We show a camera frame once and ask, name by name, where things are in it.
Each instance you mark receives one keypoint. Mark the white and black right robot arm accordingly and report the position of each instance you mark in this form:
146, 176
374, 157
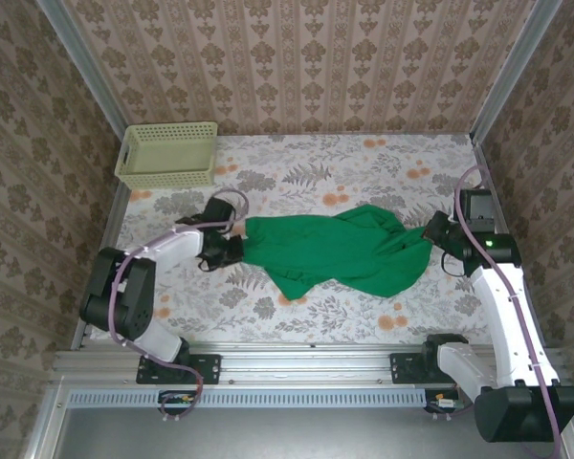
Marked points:
507, 325

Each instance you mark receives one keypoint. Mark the aluminium frame post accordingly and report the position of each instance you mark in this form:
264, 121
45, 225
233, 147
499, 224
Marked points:
87, 72
512, 72

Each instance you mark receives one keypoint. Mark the floral table cover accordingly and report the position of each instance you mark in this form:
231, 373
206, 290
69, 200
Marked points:
315, 162

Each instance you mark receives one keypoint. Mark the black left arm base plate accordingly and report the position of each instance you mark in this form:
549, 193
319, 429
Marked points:
210, 368

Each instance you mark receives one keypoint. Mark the aluminium mounting rail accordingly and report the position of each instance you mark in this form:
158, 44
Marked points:
306, 363

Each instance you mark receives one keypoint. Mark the green t-shirt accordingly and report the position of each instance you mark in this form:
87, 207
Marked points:
339, 248

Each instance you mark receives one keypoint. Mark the pale yellow plastic basket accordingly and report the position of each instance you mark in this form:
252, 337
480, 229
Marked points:
167, 179

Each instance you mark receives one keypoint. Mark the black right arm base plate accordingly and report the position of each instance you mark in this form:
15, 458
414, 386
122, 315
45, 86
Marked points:
402, 370

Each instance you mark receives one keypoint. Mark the small black connector box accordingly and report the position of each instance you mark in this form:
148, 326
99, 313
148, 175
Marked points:
177, 401
442, 402

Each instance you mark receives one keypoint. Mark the grey metal panel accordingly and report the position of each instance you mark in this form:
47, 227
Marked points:
306, 435

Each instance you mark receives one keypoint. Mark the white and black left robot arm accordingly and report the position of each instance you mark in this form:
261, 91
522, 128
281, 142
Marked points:
119, 296

